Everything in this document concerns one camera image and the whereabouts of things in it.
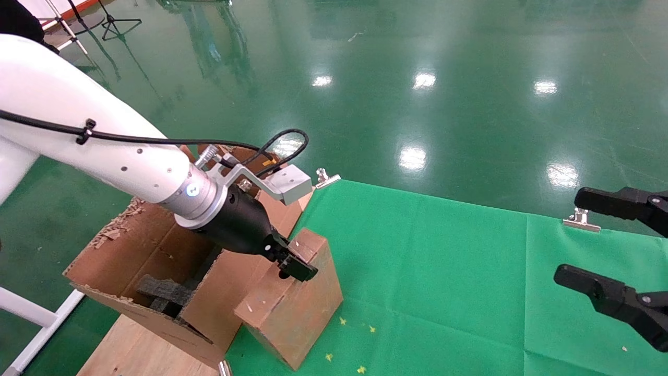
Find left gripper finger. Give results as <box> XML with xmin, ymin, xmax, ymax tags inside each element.
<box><xmin>276</xmin><ymin>243</ymin><xmax>319</xmax><ymax>283</ymax></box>

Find black foam block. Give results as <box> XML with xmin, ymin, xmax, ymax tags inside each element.
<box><xmin>137</xmin><ymin>274</ymin><xmax>196</xmax><ymax>319</ymax></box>

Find black tripod stand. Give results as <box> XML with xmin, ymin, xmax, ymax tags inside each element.
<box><xmin>97</xmin><ymin>0</ymin><xmax>142</xmax><ymax>41</ymax></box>

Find wooden board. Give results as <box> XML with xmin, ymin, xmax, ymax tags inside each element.
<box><xmin>78</xmin><ymin>313</ymin><xmax>220</xmax><ymax>376</ymax></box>

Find white tube stand legs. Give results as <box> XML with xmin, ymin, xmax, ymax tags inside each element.
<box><xmin>39</xmin><ymin>0</ymin><xmax>89</xmax><ymax>55</ymax></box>

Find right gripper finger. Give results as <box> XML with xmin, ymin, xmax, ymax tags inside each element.
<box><xmin>574</xmin><ymin>186</ymin><xmax>668</xmax><ymax>238</ymax></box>
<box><xmin>554</xmin><ymin>264</ymin><xmax>668</xmax><ymax>353</ymax></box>

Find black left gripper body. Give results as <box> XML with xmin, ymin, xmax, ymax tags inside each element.
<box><xmin>196</xmin><ymin>185</ymin><xmax>293</xmax><ymax>262</ymax></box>

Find black pole stand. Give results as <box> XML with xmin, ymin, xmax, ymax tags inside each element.
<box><xmin>67</xmin><ymin>0</ymin><xmax>106</xmax><ymax>34</ymax></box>

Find seated person in black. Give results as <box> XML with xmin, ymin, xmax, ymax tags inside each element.
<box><xmin>0</xmin><ymin>0</ymin><xmax>61</xmax><ymax>55</ymax></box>

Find large open cardboard carton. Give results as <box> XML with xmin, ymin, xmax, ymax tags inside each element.
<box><xmin>63</xmin><ymin>146</ymin><xmax>314</xmax><ymax>369</ymax></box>

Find small brown cardboard box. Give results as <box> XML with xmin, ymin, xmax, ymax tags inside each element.
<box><xmin>234</xmin><ymin>227</ymin><xmax>344</xmax><ymax>371</ymax></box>

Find green table cloth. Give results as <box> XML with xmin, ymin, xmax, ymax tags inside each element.
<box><xmin>224</xmin><ymin>179</ymin><xmax>668</xmax><ymax>376</ymax></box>

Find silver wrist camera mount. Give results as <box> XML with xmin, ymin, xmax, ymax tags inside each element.
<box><xmin>196</xmin><ymin>145</ymin><xmax>314</xmax><ymax>205</ymax></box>

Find white metal table frame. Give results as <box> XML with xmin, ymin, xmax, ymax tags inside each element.
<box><xmin>0</xmin><ymin>286</ymin><xmax>87</xmax><ymax>376</ymax></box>

